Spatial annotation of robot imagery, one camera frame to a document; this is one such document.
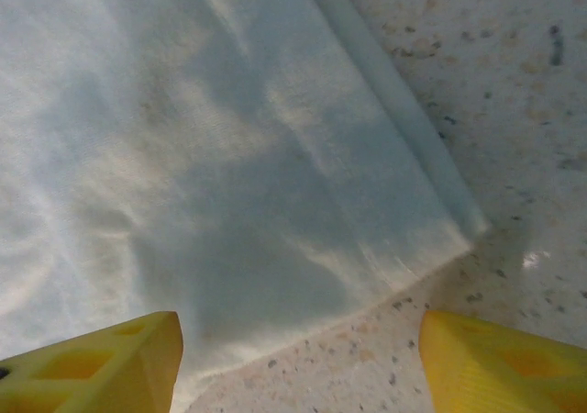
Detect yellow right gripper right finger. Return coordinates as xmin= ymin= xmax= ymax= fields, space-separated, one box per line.
xmin=418 ymin=309 xmax=587 ymax=413

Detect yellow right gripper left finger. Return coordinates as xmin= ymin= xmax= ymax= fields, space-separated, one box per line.
xmin=0 ymin=310 xmax=184 ymax=413

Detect white t-shirt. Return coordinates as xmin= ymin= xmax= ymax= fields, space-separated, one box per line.
xmin=0 ymin=0 xmax=490 ymax=413

